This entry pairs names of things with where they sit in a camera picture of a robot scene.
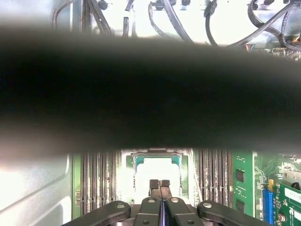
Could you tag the green RAM stick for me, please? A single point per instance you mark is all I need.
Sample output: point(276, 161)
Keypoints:
point(242, 164)

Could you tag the silver square CPU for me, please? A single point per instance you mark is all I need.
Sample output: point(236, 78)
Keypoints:
point(145, 174)

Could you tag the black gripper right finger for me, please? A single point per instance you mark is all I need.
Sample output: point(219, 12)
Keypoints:
point(175, 209)

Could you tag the low-profile graphics card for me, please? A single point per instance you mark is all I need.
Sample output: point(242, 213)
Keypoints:
point(289, 204)

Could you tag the black and grey PC case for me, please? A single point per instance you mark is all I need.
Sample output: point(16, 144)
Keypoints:
point(35, 188)

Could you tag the metal socket cover frame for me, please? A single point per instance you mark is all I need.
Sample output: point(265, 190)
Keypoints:
point(164, 150)

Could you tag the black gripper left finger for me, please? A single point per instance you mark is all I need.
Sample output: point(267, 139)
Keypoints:
point(152, 207)

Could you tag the green motherboard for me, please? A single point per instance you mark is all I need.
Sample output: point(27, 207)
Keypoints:
point(258, 164)

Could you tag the blue expansion slot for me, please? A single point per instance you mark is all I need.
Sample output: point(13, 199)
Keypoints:
point(266, 204)

